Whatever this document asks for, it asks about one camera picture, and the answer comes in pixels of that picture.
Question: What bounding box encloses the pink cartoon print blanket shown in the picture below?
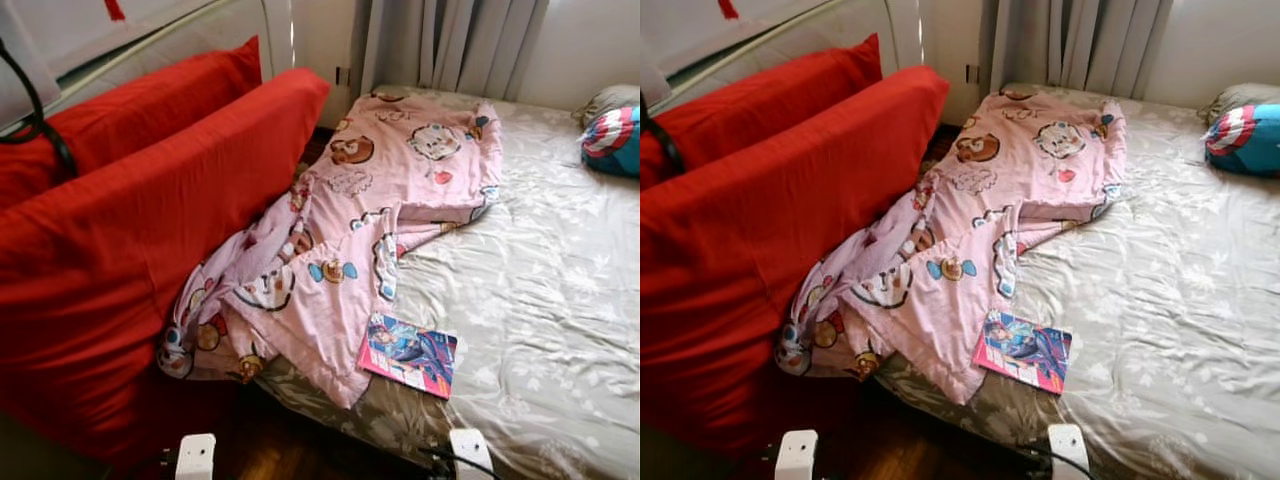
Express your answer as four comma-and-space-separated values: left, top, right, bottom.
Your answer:
158, 90, 504, 409
778, 88, 1128, 406

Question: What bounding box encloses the colourful anime picture book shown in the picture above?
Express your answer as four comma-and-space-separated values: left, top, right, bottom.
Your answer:
357, 313, 459, 399
972, 308, 1073, 396

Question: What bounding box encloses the blue shield print pillow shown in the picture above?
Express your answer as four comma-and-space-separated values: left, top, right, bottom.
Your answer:
1205, 103, 1280, 179
580, 105, 641, 179

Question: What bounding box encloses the bed with grey floral sheet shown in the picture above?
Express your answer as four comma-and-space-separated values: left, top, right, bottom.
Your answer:
255, 85, 641, 480
870, 82, 1280, 480

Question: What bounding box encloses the large red fabric cushion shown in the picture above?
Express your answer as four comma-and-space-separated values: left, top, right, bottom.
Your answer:
0, 68, 331, 471
640, 65, 951, 456
640, 33, 884, 171
0, 37, 263, 211

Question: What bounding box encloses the grey floral pillow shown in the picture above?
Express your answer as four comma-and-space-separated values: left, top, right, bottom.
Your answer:
1205, 82, 1280, 123
578, 83, 641, 126

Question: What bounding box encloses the pale grey flat board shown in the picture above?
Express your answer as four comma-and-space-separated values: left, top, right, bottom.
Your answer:
0, 0, 61, 126
640, 60, 671, 107

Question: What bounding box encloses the grey curtain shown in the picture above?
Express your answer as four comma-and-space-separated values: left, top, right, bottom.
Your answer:
990, 0, 1176, 96
360, 0, 551, 99

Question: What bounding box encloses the black looped cable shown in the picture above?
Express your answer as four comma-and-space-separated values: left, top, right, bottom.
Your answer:
0, 38, 79, 181
640, 110, 686, 181

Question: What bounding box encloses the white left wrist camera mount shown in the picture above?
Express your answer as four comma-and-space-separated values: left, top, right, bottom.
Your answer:
777, 430, 819, 480
175, 433, 217, 480

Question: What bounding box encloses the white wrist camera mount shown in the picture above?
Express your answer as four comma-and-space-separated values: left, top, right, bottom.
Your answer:
449, 428, 494, 480
1048, 423, 1091, 480
175, 433, 217, 480
777, 430, 819, 480

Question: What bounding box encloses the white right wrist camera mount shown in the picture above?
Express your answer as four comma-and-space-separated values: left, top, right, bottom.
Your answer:
449, 428, 494, 480
1048, 423, 1091, 480

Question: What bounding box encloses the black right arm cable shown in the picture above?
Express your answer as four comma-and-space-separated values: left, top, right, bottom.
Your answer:
420, 448, 501, 480
1020, 445, 1096, 480

